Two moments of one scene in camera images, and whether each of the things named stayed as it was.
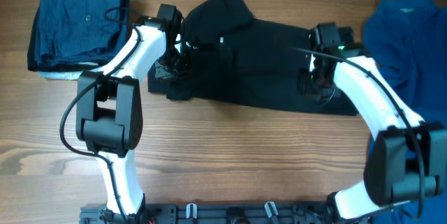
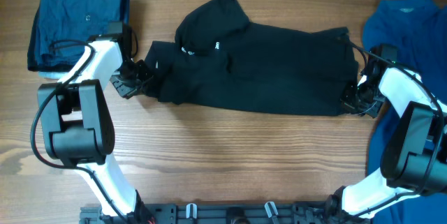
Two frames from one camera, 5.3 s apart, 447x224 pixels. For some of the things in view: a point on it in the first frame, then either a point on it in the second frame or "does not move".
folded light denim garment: x=72 y=75 does not move
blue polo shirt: x=406 y=36 does not move
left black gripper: x=163 y=75 -> x=127 y=92
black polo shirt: x=235 y=61 does not move
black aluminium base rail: x=215 y=213 does not move
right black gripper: x=305 y=89 -> x=371 y=111
